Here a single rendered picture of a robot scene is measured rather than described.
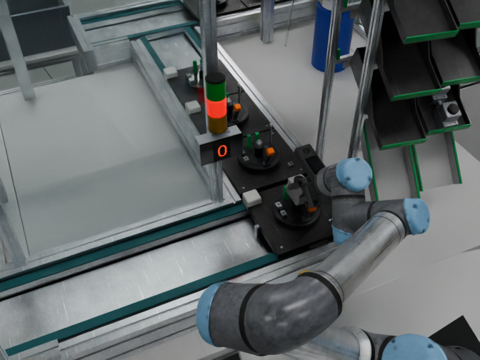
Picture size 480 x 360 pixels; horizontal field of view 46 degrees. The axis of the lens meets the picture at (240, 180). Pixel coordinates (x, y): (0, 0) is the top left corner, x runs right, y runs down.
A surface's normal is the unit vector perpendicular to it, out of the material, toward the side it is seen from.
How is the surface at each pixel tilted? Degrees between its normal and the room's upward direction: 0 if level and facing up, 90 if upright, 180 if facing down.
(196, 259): 0
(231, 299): 37
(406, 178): 45
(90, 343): 0
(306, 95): 0
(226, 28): 90
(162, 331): 90
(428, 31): 25
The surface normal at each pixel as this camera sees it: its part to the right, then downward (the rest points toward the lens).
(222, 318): -0.71, -0.18
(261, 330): -0.35, 0.07
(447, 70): 0.10, -0.37
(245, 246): 0.00, -0.72
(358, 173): 0.26, -0.13
